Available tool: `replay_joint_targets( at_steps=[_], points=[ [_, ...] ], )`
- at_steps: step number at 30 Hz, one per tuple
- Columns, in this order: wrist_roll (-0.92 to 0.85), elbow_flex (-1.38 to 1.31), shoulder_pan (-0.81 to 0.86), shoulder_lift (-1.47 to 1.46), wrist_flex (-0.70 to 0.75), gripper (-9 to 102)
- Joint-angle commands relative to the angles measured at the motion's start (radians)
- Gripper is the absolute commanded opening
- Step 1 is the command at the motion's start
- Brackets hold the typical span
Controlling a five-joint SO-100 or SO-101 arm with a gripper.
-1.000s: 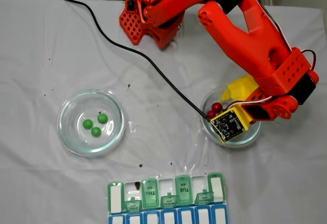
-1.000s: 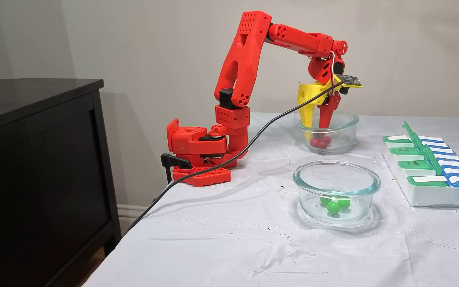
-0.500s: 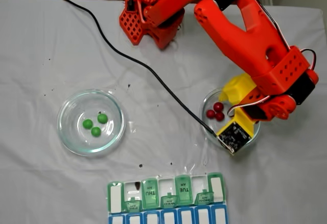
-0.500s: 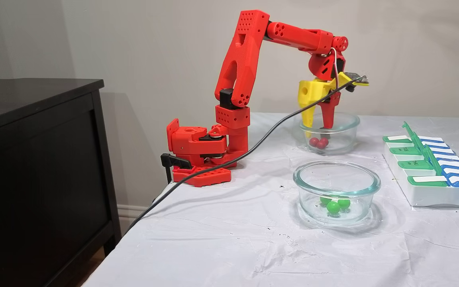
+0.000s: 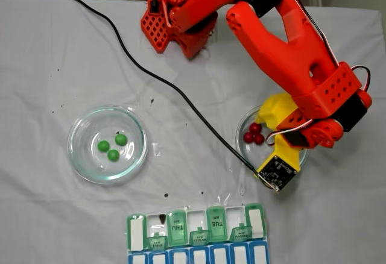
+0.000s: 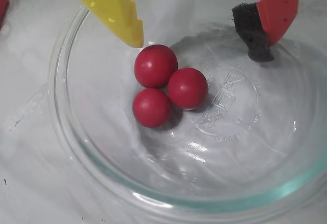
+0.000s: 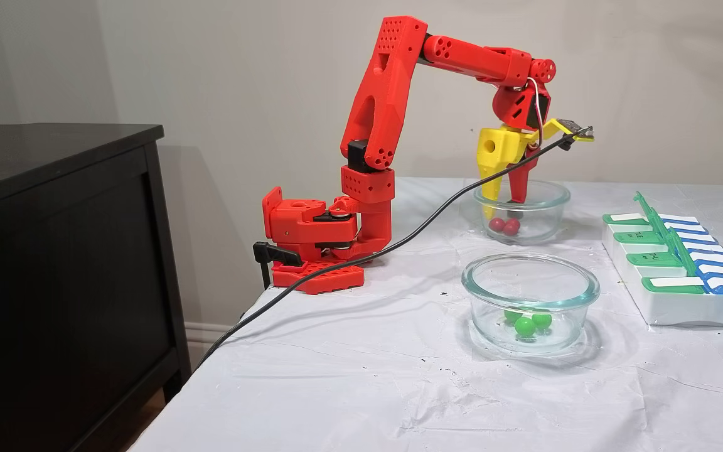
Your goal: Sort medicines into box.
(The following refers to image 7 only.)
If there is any weekly pill organizer box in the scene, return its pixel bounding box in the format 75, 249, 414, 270
602, 191, 723, 330

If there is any clear glass bowl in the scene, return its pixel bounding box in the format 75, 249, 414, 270
473, 180, 571, 245
461, 252, 601, 355

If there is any black table clamp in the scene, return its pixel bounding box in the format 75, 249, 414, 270
253, 242, 304, 291

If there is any white tablecloth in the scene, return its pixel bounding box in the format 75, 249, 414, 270
129, 177, 723, 452

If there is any black wooden cabinet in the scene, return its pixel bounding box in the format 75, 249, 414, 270
0, 123, 191, 452

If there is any white red servo wire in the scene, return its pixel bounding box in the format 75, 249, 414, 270
527, 77, 545, 149

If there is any camera board on yellow mount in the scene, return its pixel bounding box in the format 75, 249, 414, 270
540, 118, 594, 151

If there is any black camera cable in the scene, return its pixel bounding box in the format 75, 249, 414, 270
193, 135, 579, 371

